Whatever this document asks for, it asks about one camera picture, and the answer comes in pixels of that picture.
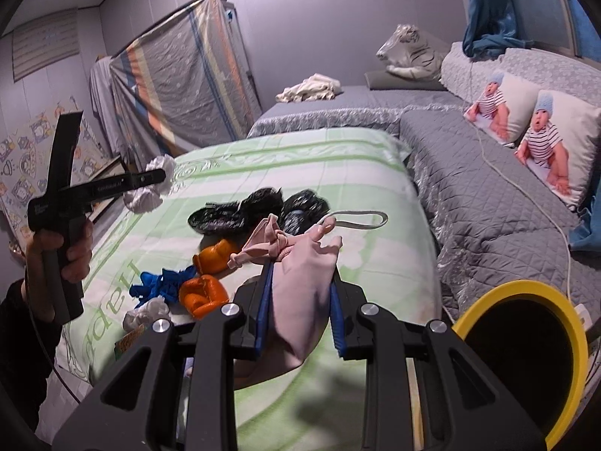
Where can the blue cloth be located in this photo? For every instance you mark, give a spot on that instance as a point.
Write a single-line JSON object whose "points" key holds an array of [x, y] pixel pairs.
{"points": [[587, 235]]}

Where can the orange snack packet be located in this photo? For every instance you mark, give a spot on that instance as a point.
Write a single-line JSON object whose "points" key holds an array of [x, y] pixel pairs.
{"points": [[129, 340]]}

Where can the person's left hand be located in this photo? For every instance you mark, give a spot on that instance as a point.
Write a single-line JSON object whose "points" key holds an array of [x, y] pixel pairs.
{"points": [[80, 253]]}

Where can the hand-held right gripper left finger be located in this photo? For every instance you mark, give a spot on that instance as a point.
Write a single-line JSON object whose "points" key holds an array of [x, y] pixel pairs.
{"points": [[264, 312]]}

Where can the baby print pillow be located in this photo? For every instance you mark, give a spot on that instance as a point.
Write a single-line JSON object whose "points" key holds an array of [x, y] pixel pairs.
{"points": [[554, 150], [497, 108]]}

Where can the white power strip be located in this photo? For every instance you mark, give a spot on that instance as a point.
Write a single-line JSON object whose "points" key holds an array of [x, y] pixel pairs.
{"points": [[583, 317]]}

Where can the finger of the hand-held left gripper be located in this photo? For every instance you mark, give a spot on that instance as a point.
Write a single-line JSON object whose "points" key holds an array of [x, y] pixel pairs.
{"points": [[65, 150], [122, 182]]}

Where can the person's left forearm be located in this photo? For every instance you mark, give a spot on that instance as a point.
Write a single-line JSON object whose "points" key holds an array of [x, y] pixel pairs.
{"points": [[23, 352]]}

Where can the striped cloth covered rack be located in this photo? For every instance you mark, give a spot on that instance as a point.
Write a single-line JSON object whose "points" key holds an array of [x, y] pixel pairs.
{"points": [[188, 80]]}

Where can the orange peel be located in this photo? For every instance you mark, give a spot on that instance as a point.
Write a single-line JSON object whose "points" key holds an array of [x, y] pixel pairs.
{"points": [[202, 296], [216, 256]]}

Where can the pink cloth pouch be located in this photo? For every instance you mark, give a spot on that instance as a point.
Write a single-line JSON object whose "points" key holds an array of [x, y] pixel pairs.
{"points": [[300, 291]]}

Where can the white drawer cabinet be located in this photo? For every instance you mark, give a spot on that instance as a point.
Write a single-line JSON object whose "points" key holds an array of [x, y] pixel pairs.
{"points": [[110, 169]]}

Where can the crumpled black plastic bag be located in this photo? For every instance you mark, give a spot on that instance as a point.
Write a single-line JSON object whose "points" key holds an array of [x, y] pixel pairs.
{"points": [[220, 216], [303, 204]]}

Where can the grey pillow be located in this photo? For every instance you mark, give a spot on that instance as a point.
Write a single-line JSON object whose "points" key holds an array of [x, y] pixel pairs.
{"points": [[380, 82]]}

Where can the blue curtain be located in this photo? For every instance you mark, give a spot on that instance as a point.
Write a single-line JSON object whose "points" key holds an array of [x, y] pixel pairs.
{"points": [[488, 4]]}

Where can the yellow rimmed bin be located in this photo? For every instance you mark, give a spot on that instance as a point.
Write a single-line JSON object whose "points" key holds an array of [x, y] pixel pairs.
{"points": [[521, 352]]}

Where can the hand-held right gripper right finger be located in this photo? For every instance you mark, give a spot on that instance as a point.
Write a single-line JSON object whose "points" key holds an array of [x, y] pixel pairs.
{"points": [[338, 319]]}

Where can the white tissue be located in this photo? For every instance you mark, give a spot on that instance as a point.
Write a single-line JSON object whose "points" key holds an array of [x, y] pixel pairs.
{"points": [[141, 202], [148, 314], [164, 162]]}

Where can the cream crumpled cloth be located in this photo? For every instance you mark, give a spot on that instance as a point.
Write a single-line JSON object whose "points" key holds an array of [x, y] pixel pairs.
{"points": [[310, 89]]}

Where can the grey hanging garment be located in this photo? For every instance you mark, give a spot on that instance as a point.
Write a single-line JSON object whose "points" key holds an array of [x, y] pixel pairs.
{"points": [[101, 103]]}

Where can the white tiger plush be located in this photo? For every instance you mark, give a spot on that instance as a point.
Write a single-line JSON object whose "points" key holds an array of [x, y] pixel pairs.
{"points": [[413, 51]]}

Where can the window blind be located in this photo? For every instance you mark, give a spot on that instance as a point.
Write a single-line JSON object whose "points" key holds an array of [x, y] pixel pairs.
{"points": [[44, 44]]}

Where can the blue rubber glove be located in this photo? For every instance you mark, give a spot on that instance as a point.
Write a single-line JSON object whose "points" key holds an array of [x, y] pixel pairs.
{"points": [[155, 286]]}

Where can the green printed blanket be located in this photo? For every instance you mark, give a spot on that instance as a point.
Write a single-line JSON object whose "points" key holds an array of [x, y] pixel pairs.
{"points": [[366, 272]]}

